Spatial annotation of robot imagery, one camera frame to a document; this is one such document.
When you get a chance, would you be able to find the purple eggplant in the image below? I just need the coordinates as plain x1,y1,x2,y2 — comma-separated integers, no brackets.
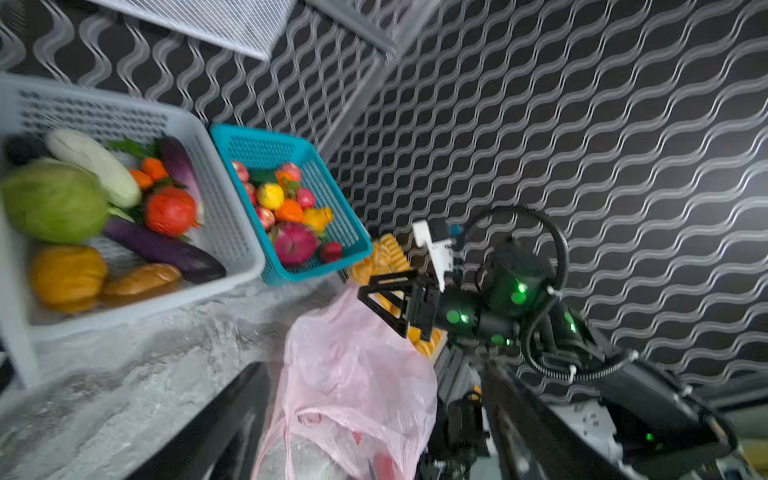
102,216,227,284

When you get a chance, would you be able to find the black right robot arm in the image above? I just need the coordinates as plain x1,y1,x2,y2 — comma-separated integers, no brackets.
358,205,742,479

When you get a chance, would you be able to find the grey white plastic basket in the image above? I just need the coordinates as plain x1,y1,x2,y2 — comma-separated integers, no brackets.
1,75,265,349

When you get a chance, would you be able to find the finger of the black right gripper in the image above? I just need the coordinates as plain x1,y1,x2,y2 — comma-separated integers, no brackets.
359,293,409,338
359,270,419,294

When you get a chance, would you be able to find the white radish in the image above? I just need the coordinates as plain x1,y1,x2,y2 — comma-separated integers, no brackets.
45,128,142,209

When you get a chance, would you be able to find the pink plastic bag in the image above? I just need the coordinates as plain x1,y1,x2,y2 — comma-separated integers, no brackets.
251,284,437,479

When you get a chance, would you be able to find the teal plastic basket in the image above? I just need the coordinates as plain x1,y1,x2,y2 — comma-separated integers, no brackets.
210,124,373,286

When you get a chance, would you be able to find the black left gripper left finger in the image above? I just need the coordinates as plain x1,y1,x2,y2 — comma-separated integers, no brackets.
128,362,272,479

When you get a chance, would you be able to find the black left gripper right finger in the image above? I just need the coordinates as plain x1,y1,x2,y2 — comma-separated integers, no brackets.
481,365,627,479

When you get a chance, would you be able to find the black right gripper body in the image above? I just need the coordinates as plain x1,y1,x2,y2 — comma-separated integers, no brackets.
404,281,516,342

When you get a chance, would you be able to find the green cabbage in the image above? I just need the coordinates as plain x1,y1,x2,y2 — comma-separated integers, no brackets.
1,158,109,244

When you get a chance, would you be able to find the orange mandarin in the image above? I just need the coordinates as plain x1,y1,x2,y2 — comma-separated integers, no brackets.
273,198,303,223

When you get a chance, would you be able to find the yellow pumpkin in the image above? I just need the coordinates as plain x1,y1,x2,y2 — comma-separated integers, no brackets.
28,245,108,314

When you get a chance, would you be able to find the yellow lemon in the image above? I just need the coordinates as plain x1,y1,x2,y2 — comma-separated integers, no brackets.
256,183,285,211

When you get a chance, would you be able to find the red tomato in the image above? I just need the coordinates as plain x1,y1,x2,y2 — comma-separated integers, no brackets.
144,187,197,237

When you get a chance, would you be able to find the brown potato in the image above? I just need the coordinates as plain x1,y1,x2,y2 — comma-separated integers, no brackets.
100,263,183,306

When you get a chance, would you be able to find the white wire mesh wall basket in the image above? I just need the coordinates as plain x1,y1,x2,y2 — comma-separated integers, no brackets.
96,0,296,61

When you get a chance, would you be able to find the tray of breads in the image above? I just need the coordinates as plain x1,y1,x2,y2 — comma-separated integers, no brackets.
347,232,448,360

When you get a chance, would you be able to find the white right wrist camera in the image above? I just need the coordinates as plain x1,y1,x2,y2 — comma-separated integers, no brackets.
412,219,462,293

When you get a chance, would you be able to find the pink dragon fruit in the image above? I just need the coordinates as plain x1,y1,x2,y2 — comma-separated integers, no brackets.
272,222,319,269

